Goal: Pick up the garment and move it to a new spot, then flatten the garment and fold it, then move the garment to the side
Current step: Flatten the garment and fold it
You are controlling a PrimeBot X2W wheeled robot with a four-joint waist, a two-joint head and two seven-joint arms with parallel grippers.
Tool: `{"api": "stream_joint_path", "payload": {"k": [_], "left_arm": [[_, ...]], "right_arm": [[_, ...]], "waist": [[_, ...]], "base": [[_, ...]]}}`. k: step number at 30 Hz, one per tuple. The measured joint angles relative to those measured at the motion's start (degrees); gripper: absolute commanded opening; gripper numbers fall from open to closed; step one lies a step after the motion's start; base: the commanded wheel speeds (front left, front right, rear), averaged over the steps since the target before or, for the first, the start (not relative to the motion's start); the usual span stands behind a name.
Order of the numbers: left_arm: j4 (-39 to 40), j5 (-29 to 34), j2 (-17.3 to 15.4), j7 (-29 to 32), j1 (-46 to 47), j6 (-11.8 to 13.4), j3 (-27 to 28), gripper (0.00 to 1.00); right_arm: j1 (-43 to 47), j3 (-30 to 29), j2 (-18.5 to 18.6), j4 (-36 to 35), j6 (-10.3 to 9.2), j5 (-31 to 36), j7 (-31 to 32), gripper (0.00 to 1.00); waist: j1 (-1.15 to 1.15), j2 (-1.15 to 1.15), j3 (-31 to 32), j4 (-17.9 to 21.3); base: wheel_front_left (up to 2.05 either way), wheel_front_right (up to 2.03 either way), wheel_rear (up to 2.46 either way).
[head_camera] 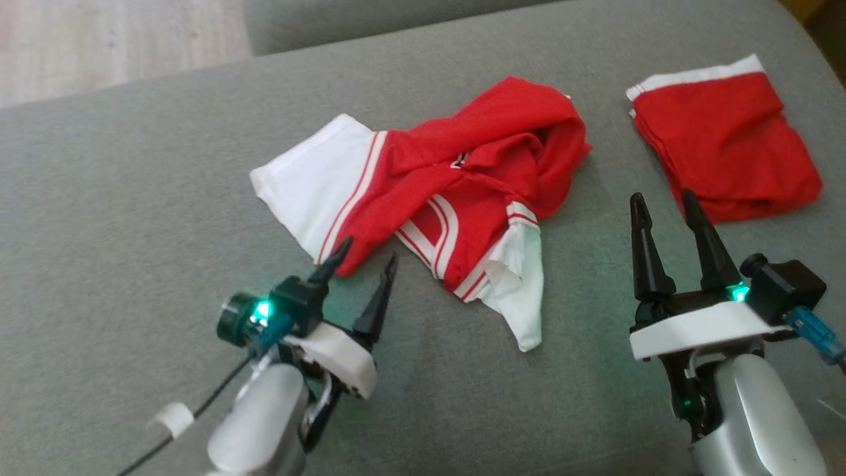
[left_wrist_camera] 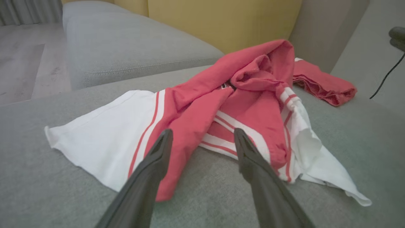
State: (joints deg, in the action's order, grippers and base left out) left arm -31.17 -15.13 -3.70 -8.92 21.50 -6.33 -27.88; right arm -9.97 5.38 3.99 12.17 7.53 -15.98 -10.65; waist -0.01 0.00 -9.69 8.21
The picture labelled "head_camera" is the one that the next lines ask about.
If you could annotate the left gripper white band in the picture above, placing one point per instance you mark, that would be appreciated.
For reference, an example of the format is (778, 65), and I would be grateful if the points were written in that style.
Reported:
(344, 357)

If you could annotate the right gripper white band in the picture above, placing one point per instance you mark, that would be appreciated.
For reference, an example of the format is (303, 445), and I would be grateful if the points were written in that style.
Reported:
(700, 327)

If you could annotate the red shorts white waistband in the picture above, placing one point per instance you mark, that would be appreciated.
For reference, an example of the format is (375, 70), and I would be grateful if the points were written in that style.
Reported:
(727, 139)

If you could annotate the red white basketball jersey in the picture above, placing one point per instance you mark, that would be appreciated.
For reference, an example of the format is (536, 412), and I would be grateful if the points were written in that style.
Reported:
(423, 172)

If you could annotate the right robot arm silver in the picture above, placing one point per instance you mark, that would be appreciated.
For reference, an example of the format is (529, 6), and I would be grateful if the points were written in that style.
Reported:
(753, 423)

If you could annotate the grey sofa seat cushion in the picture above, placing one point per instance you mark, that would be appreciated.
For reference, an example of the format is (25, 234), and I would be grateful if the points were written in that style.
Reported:
(132, 198)

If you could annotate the grey sofa back cushion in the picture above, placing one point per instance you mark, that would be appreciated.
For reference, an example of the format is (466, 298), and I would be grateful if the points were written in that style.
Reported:
(330, 20)

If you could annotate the yellow cushion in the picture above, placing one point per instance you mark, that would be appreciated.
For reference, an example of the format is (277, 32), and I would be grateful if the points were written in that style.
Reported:
(803, 5)

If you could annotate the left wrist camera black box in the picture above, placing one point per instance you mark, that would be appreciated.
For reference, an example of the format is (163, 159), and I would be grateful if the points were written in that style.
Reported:
(297, 301)

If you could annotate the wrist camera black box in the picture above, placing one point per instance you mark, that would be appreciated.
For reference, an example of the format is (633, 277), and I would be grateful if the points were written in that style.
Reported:
(786, 287)
(297, 301)

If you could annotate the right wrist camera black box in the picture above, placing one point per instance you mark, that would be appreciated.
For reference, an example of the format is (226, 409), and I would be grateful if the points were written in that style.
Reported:
(786, 287)

